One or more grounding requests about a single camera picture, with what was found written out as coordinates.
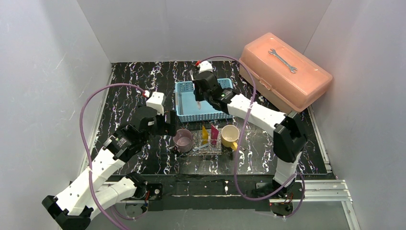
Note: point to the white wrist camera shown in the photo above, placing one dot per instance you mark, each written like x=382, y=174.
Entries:
x=156, y=101
x=203, y=66

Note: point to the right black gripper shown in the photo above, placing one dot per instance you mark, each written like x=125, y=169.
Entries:
x=199, y=92

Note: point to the pink toothpaste tube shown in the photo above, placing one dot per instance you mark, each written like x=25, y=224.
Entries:
x=214, y=135

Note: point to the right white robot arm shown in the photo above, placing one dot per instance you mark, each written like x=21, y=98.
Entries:
x=288, y=132

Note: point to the purple mug black rim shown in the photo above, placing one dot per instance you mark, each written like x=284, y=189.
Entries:
x=183, y=140

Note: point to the white toothbrush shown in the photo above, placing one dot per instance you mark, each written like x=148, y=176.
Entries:
x=199, y=104

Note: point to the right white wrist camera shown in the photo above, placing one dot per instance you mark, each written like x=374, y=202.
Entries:
x=203, y=66

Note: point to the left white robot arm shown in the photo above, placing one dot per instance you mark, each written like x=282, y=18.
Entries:
x=75, y=207

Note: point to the grey toothbrush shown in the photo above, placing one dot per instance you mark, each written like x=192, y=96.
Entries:
x=201, y=147

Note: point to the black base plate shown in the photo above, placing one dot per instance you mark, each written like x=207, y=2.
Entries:
x=200, y=192

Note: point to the clear glass tray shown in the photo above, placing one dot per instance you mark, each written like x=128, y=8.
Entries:
x=225, y=150

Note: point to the pink plastic toolbox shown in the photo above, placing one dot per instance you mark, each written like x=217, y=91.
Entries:
x=285, y=90

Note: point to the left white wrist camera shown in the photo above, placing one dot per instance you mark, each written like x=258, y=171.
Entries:
x=156, y=101

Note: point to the silver wrench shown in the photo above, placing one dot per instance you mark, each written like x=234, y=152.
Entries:
x=291, y=68

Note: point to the blue plastic basket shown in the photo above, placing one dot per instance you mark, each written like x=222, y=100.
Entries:
x=186, y=106

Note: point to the yellow toothpaste tube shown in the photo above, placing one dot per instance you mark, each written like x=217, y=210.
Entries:
x=205, y=136

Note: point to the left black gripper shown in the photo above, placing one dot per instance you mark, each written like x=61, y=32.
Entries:
x=170, y=122

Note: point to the yellow mug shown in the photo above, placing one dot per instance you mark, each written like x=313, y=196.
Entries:
x=230, y=136

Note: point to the aluminium rail frame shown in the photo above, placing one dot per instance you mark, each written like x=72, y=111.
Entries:
x=313, y=191

